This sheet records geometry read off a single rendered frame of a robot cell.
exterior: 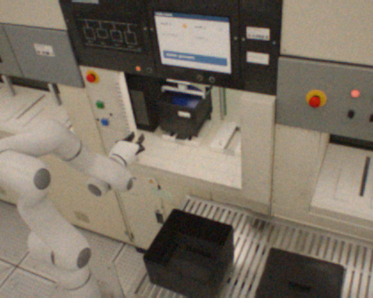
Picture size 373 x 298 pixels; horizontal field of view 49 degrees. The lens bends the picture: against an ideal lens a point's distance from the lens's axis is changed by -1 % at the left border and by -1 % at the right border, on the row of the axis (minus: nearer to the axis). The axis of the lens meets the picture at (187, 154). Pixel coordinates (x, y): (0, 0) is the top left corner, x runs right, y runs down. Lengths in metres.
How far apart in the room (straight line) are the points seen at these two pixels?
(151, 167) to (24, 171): 1.01
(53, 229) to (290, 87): 0.91
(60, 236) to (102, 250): 1.52
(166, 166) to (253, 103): 0.70
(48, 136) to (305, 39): 0.85
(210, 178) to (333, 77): 0.81
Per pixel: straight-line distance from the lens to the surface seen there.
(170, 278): 1.65
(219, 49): 1.49
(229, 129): 2.17
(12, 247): 3.17
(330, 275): 1.67
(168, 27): 1.54
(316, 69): 1.42
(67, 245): 1.40
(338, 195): 1.90
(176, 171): 2.01
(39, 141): 1.25
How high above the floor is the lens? 2.25
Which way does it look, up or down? 42 degrees down
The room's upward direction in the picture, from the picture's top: 8 degrees counter-clockwise
